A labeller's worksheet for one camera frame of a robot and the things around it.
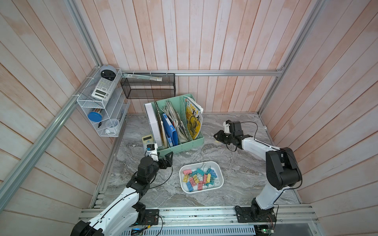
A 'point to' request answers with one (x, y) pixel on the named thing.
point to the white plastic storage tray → (201, 176)
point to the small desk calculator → (147, 139)
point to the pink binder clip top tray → (187, 171)
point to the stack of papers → (183, 133)
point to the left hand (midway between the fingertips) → (166, 154)
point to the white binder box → (153, 121)
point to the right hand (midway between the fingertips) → (214, 134)
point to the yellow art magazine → (194, 114)
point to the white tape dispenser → (111, 125)
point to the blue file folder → (172, 135)
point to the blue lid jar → (95, 116)
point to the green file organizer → (178, 103)
